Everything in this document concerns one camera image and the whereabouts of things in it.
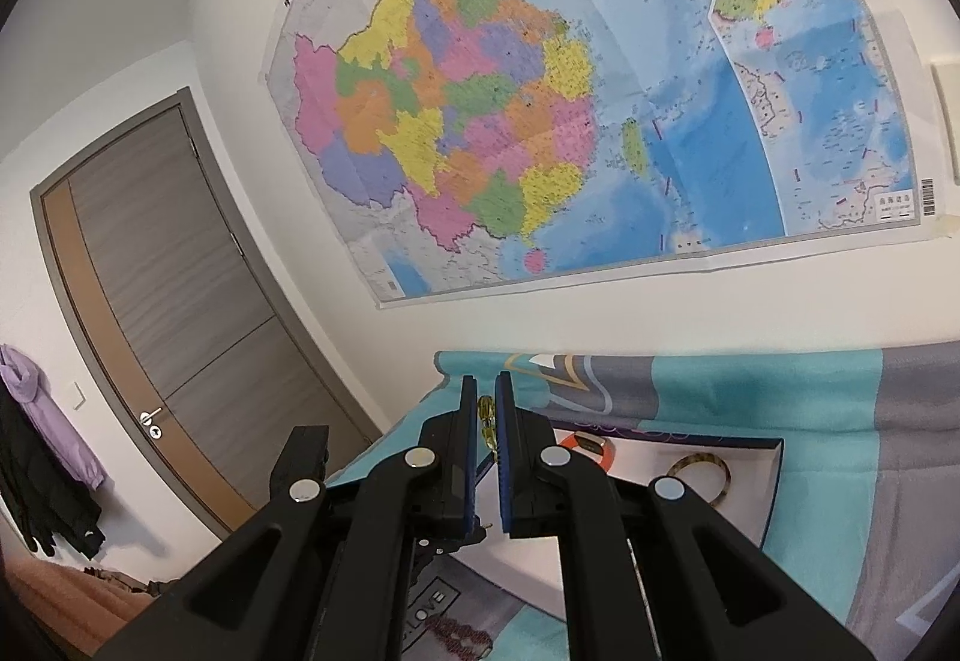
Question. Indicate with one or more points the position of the shallow dark blue box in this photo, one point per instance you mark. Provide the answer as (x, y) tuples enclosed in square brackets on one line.
[(750, 481)]

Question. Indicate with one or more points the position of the purple jacket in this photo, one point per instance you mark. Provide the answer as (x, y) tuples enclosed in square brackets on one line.
[(45, 421)]

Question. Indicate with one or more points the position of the brown cloth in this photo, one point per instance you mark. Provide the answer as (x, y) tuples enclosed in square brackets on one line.
[(45, 601)]

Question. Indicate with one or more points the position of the black jacket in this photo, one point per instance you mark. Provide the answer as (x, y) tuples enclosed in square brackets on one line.
[(37, 496)]

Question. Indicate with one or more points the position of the orange wristband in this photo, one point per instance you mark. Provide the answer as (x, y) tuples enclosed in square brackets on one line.
[(600, 462)]

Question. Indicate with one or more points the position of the dark cloth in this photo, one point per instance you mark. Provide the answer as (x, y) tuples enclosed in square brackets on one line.
[(127, 584)]

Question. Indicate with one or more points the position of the white light switch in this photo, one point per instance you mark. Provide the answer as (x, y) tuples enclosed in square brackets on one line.
[(76, 395)]

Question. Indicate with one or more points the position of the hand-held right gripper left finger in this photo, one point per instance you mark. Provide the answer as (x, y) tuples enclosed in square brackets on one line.
[(450, 466)]

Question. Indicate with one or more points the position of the grey wooden door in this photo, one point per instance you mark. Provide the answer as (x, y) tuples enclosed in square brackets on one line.
[(150, 256)]

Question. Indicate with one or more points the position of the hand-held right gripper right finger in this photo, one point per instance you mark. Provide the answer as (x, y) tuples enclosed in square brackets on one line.
[(508, 466)]

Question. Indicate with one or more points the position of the white wall socket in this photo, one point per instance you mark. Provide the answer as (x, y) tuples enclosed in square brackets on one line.
[(949, 121)]

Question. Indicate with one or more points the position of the teal and grey printed blanket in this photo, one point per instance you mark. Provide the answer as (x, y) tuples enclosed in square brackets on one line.
[(825, 406)]

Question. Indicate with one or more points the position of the colourful wall map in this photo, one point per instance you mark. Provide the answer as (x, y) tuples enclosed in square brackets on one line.
[(675, 106)]

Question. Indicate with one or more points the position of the amber speckled bangle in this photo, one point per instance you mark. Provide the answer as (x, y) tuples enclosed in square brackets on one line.
[(724, 473)]

